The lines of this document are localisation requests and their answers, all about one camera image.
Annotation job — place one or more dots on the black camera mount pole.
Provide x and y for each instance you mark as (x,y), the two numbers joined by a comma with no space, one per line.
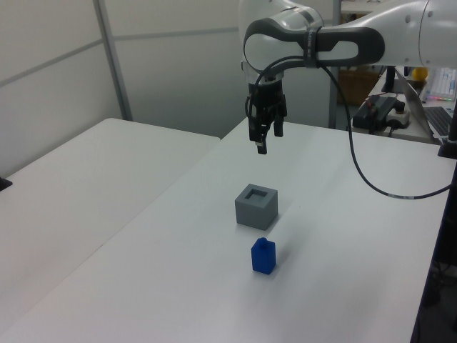
(437,250)

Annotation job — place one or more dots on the white keyboard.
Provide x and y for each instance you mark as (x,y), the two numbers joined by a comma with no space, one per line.
(446,84)

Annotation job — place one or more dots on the grey hollow cuboid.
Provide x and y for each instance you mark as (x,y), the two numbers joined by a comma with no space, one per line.
(254,211)

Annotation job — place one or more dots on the blue block with knob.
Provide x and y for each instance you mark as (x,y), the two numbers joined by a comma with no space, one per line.
(262,259)

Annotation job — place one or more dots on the grey partition post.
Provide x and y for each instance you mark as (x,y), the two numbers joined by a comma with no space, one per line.
(116,60)

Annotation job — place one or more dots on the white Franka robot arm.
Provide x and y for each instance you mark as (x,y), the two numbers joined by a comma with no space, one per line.
(400,32)

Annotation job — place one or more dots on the white power strip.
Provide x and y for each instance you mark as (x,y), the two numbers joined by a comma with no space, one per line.
(398,118)

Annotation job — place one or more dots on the black table clamp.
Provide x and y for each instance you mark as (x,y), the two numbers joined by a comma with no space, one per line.
(5,184)

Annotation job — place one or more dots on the silver laptop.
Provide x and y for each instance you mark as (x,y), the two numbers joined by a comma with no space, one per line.
(416,103)

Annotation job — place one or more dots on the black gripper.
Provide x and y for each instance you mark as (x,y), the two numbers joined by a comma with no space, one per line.
(268,95)

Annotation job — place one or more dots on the yellow ball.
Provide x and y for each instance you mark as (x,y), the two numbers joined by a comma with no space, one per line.
(420,74)

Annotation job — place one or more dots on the black power adapter box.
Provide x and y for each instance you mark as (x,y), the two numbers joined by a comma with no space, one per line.
(373,110)

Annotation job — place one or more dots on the brown woven basket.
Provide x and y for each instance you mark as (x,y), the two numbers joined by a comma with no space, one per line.
(357,85)

